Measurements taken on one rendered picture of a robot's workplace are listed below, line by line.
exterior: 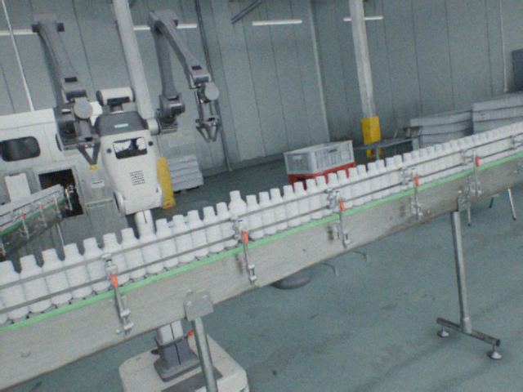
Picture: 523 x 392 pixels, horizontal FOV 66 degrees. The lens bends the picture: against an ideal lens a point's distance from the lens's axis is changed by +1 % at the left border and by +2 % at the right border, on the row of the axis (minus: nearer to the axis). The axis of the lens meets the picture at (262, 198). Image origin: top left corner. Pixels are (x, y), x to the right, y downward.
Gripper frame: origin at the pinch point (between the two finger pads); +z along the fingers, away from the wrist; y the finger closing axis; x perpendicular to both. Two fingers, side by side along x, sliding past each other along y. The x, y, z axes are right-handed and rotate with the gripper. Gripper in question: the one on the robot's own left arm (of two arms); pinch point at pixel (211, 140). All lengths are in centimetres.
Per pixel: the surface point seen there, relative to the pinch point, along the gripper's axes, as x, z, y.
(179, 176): -250, 81, 900
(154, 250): 35, 33, -18
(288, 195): -21.6, 27.1, -16.1
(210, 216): 12.7, 26.6, -16.9
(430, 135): -620, 69, 399
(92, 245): 53, 26, -17
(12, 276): 75, 28, -17
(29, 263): 70, 26, -18
